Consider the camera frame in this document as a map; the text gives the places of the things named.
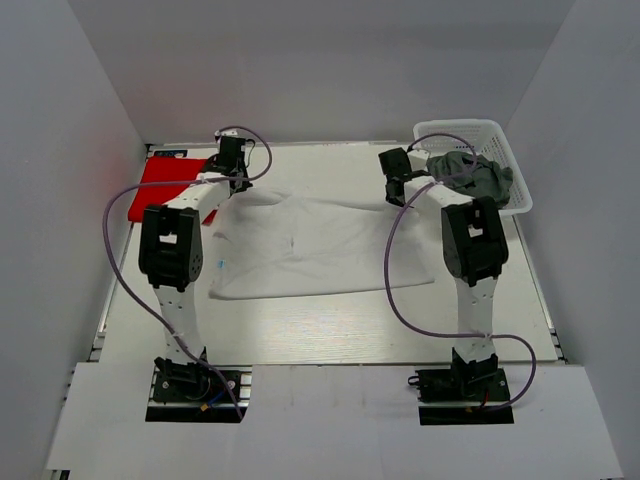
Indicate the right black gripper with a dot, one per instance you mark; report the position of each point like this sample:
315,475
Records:
400,203

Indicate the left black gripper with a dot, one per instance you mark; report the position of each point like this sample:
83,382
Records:
246,184

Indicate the dark grey t-shirt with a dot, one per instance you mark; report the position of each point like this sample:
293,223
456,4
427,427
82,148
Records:
477,178

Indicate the white t-shirt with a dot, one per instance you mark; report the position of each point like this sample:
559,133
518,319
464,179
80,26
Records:
270,243

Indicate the blue label sticker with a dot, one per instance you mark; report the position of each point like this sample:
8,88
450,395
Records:
172,153

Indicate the white plastic basket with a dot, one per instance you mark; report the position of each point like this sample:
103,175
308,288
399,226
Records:
489,140

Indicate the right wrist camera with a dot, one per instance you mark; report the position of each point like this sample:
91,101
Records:
418,158

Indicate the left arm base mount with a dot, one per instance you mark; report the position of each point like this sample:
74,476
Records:
191,393

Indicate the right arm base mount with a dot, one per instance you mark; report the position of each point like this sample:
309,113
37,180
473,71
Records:
443,402

